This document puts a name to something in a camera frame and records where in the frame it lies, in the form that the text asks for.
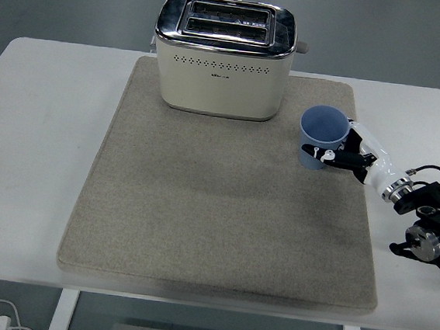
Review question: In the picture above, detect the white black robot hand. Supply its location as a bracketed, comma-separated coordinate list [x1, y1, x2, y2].
[298, 114, 408, 191]

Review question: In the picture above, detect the blue ribbed plastic cup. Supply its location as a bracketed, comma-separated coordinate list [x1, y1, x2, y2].
[296, 102, 353, 174]

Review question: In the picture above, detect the cream and chrome toaster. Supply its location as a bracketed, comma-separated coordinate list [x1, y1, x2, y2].
[144, 0, 314, 127]

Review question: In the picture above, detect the beige fabric mat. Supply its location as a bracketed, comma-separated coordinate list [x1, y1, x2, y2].
[54, 49, 400, 318]

